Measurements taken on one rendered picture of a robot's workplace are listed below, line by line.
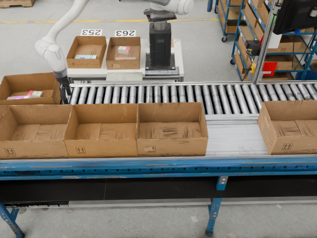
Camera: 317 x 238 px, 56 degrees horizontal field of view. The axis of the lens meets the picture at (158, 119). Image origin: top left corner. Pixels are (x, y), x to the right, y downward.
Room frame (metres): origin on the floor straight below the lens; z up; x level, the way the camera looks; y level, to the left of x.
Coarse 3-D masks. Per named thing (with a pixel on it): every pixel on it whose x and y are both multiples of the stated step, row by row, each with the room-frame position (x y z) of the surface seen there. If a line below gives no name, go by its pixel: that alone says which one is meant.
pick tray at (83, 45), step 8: (80, 40) 2.54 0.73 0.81; (88, 40) 2.54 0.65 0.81; (96, 40) 2.53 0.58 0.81; (104, 40) 2.46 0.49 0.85; (72, 48) 2.37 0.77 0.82; (80, 48) 2.47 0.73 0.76; (88, 48) 2.47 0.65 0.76; (96, 48) 2.47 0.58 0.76; (104, 48) 2.41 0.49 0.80; (72, 56) 2.32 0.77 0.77; (72, 64) 2.16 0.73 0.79; (80, 64) 2.16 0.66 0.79; (88, 64) 2.16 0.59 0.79; (96, 64) 2.16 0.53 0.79
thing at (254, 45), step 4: (252, 40) 2.03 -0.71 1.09; (256, 40) 2.03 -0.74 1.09; (244, 44) 2.03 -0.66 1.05; (248, 44) 1.98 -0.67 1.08; (252, 44) 1.98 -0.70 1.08; (256, 44) 1.98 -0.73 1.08; (260, 44) 1.98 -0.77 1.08; (248, 48) 1.98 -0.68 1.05; (252, 48) 1.97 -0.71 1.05; (256, 48) 1.97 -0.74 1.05; (252, 52) 1.99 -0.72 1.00; (256, 52) 1.99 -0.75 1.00
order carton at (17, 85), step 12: (48, 72) 1.87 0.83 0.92; (0, 84) 1.73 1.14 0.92; (12, 84) 1.83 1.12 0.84; (24, 84) 1.84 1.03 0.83; (36, 84) 1.85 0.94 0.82; (48, 84) 1.86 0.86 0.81; (0, 96) 1.65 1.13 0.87; (12, 96) 1.78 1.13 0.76; (48, 96) 1.59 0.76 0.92; (60, 96) 1.77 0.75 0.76
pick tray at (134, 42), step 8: (112, 40) 2.51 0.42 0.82; (120, 40) 2.52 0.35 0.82; (128, 40) 2.52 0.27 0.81; (136, 40) 2.52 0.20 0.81; (112, 48) 2.47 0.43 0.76; (136, 48) 2.47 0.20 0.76; (112, 56) 2.33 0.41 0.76; (120, 56) 2.33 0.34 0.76; (128, 56) 2.33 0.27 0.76; (136, 56) 2.33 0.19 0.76; (112, 64) 2.14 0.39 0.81; (120, 64) 2.14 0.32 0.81; (128, 64) 2.14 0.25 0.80; (136, 64) 2.14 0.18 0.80
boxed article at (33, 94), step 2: (30, 92) 1.78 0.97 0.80; (32, 92) 1.78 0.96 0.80; (34, 92) 1.78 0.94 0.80; (36, 92) 1.78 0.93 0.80; (38, 92) 1.78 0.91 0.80; (40, 92) 1.78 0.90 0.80; (42, 92) 1.78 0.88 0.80; (28, 94) 1.75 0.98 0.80; (30, 94) 1.75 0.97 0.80; (32, 94) 1.75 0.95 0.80; (34, 94) 1.75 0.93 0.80; (36, 94) 1.75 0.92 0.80; (38, 94) 1.75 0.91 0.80; (40, 94) 1.75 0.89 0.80; (42, 94) 1.77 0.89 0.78; (32, 96) 1.74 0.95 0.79; (34, 96) 1.74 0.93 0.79; (36, 96) 1.74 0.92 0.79; (38, 96) 1.74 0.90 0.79; (40, 96) 1.74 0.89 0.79; (42, 96) 1.77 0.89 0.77
